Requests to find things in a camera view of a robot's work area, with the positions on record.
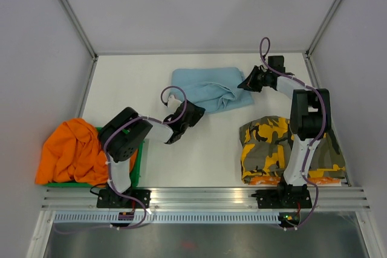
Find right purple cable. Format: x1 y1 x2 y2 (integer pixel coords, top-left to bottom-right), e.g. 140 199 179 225
259 37 330 231

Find light blue trousers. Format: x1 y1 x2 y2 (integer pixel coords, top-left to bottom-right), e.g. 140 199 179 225
171 67 254 114

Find slotted white cable duct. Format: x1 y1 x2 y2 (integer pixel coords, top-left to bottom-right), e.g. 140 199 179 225
54 211 280 225

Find aluminium mounting rail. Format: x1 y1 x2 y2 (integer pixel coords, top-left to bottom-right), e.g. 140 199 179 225
41 187 371 211

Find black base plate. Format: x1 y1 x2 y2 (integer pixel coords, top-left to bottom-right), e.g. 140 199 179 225
93 188 151 209
252 189 312 209

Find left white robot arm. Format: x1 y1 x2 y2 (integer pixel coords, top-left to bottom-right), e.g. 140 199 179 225
98 95 206 208

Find orange patterned folded trousers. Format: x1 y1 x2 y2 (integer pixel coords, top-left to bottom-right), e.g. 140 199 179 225
243 176 341 186

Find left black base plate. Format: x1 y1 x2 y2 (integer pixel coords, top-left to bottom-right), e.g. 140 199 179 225
93 188 151 209

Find camouflage folded trousers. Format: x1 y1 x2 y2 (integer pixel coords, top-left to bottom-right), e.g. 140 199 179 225
239 115 346 182

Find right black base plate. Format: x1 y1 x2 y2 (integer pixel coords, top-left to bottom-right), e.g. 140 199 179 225
252 189 312 209

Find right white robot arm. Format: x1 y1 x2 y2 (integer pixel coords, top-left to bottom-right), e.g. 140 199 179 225
238 55 331 208

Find green plastic bin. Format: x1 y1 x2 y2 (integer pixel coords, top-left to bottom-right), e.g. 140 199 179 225
45 141 145 188

